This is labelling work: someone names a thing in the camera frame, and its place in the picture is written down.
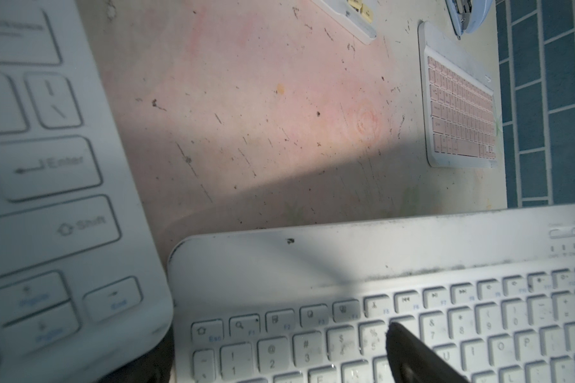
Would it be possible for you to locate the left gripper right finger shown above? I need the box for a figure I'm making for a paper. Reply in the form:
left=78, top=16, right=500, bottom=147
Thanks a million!
left=386, top=322, right=467, bottom=383

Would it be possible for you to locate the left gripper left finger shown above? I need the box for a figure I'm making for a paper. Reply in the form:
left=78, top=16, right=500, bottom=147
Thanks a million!
left=99, top=327, right=174, bottom=383

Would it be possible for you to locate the white keyboard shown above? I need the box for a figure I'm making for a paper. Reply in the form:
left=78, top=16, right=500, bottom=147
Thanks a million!
left=0, top=1, right=173, bottom=382
left=168, top=204, right=575, bottom=382

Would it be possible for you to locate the pink keyboard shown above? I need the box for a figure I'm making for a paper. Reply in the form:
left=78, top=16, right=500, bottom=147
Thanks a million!
left=418, top=22, right=498, bottom=169

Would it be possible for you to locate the small blue stapler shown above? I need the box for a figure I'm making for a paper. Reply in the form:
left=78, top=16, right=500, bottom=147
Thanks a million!
left=446, top=0, right=495, bottom=38

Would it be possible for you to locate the yellow keyboard at back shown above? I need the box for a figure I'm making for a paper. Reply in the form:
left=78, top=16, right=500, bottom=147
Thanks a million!
left=312, top=0, right=380, bottom=45

